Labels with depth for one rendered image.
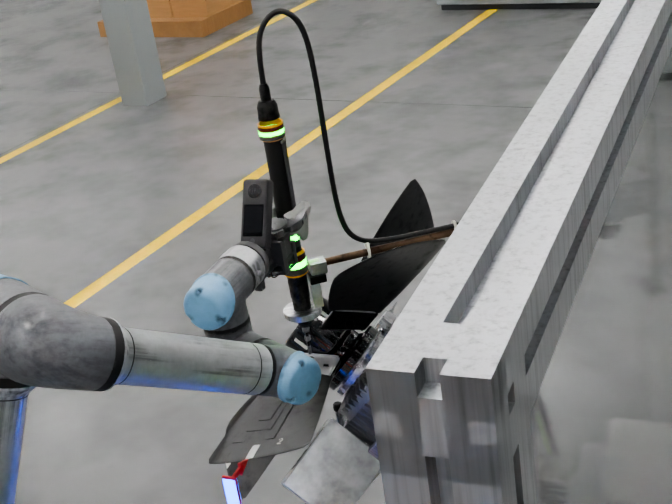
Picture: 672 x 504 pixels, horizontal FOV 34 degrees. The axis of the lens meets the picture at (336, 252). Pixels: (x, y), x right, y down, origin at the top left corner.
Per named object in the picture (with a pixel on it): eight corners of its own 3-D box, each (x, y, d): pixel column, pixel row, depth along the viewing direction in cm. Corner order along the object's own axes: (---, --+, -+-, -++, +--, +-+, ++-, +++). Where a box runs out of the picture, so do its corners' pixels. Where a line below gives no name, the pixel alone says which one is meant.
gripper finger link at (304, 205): (311, 227, 196) (282, 249, 190) (306, 196, 194) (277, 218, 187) (326, 228, 195) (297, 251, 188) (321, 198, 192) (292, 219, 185)
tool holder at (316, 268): (328, 298, 204) (320, 250, 200) (337, 314, 198) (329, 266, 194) (280, 309, 203) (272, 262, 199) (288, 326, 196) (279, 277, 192)
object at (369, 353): (390, 329, 217) (382, 322, 217) (379, 350, 204) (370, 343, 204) (349, 381, 221) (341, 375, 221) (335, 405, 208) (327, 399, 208)
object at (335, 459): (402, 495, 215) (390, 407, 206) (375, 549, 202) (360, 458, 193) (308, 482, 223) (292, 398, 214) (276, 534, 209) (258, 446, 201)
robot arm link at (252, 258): (209, 254, 175) (255, 256, 172) (221, 241, 178) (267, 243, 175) (217, 296, 178) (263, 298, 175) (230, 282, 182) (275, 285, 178)
